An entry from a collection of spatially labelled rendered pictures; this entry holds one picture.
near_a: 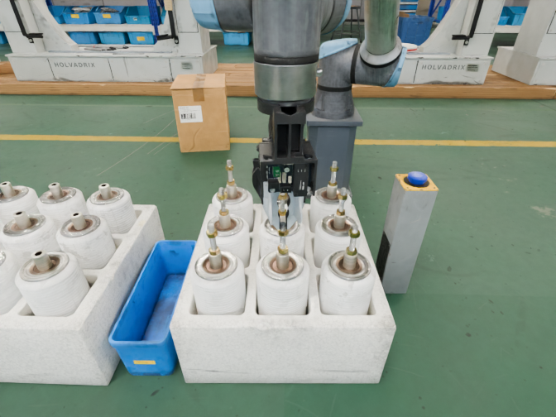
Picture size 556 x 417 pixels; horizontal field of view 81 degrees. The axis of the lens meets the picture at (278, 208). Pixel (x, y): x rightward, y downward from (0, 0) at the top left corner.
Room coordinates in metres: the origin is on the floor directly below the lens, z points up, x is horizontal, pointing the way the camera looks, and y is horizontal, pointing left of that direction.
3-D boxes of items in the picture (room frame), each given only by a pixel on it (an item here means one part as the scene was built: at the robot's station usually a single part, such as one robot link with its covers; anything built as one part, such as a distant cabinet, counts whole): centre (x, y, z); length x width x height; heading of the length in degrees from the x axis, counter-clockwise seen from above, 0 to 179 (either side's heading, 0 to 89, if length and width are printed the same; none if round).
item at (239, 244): (0.55, 0.11, 0.16); 0.10 x 0.10 x 0.18
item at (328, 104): (1.14, -0.19, 0.35); 0.15 x 0.15 x 0.10
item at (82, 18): (5.53, 2.82, 0.36); 0.50 x 0.38 x 0.21; 178
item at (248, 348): (0.55, -0.01, 0.09); 0.39 x 0.39 x 0.18; 0
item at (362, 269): (0.43, -0.13, 0.25); 0.08 x 0.08 x 0.01
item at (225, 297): (0.43, 0.11, 0.16); 0.10 x 0.10 x 0.18
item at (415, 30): (5.04, -1.79, 0.19); 0.50 x 0.41 x 0.37; 3
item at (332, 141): (1.14, -0.19, 0.15); 0.19 x 0.19 x 0.30; 88
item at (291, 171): (0.41, -0.01, 0.49); 0.09 x 0.08 x 0.12; 5
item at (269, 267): (0.43, -0.01, 0.25); 0.08 x 0.08 x 0.01
